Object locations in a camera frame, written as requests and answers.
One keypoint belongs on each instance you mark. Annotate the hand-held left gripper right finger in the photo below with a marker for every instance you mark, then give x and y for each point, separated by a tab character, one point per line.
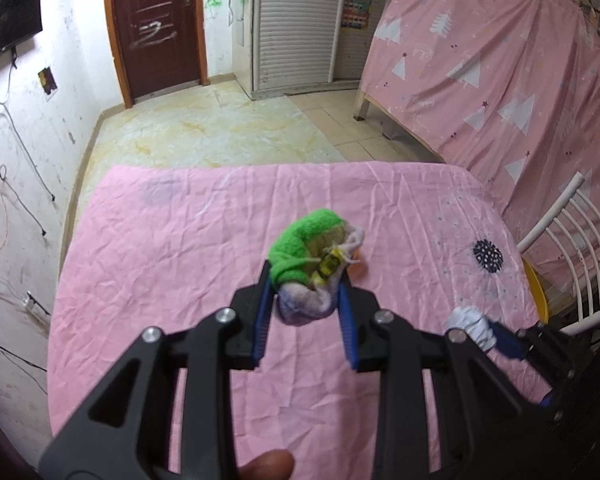
348	340

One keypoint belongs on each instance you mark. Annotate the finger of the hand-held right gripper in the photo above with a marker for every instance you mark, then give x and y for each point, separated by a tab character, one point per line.
507	342
550	402

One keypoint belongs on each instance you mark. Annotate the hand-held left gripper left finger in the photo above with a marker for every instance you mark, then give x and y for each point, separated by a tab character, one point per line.
261	330

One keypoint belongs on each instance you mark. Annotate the white tissue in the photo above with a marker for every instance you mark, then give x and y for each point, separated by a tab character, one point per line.
472	325

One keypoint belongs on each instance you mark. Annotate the green and purple sock ball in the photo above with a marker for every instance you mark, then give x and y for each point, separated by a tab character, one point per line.
300	240

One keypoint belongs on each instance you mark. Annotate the pink table cloth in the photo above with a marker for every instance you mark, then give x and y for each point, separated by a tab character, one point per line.
180	235

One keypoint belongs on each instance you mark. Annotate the white metal chair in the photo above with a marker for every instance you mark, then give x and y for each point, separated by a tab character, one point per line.
555	210

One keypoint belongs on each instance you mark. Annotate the pink printed bed curtain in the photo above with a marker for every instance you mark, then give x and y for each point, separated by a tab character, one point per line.
480	85

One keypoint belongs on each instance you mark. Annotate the white louvered wardrobe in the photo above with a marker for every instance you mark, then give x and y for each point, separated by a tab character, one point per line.
290	25

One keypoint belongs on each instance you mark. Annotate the dark brown wooden door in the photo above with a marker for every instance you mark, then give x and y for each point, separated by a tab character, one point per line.
155	25

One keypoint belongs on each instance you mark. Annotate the white wall power socket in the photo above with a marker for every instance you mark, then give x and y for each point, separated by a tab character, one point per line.
35	303

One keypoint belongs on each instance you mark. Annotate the open wall junction box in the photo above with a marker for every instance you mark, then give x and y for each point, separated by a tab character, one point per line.
47	81

